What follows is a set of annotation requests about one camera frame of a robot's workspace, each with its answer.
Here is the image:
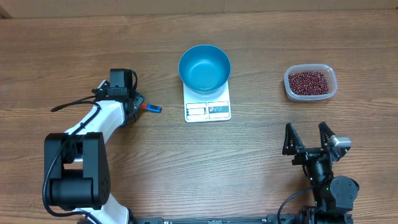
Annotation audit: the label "red beans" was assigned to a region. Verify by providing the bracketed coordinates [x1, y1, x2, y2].
[288, 71, 329, 95]

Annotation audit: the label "blue bowl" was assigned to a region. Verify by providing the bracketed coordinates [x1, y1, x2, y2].
[178, 44, 232, 95]

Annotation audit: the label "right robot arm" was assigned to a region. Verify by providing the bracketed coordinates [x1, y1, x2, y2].
[277, 122, 359, 223]

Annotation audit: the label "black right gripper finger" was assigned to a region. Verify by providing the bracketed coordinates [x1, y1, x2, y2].
[318, 122, 335, 146]
[282, 123, 304, 156]

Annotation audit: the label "white digital kitchen scale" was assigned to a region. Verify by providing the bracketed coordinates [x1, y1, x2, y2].
[183, 82, 231, 123]

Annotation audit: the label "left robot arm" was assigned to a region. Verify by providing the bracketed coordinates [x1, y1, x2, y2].
[42, 68, 144, 223]

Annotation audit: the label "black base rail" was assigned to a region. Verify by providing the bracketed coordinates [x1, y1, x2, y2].
[130, 213, 354, 224]

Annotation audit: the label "red measuring scoop blue handle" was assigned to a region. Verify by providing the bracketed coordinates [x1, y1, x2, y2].
[140, 103, 162, 113]

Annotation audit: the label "clear plastic container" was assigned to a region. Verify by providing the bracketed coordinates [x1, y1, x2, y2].
[284, 63, 338, 101]

